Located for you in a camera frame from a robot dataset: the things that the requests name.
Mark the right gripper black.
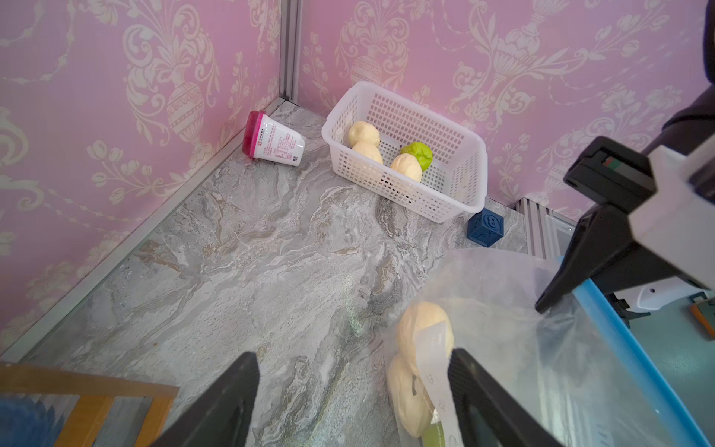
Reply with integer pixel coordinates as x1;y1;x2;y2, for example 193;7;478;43
534;136;714;313

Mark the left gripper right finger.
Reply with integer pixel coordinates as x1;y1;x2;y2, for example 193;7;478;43
449;348;560;447

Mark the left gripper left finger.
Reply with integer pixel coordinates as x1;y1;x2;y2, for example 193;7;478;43
153;351;260;446

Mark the clear zip-top bag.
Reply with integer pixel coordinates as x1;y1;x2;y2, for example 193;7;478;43
387;248;708;446

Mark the green pear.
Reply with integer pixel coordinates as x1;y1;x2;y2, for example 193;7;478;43
420;423;446;447
400;142;433;171

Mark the beige pear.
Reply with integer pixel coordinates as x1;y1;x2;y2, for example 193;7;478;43
347;121;381;147
352;141;384;164
391;154;423;183

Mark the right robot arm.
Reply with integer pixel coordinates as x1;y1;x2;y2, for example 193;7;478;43
536;87;714;313

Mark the blue cube block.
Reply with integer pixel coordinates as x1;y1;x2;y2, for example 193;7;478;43
467;209;504;248

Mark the wooden shelf rack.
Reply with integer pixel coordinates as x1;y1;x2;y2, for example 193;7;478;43
1;362;179;446

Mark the white plastic basket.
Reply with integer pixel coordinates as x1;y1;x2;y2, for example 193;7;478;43
322;81;488;224

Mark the pink lid yogurt cup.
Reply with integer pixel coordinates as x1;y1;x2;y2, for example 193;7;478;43
242;111;305;167

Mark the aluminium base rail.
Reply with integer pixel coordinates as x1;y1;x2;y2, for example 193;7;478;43
515;197;575;259

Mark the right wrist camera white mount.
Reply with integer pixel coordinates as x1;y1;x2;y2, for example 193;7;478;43
629;137;714;290

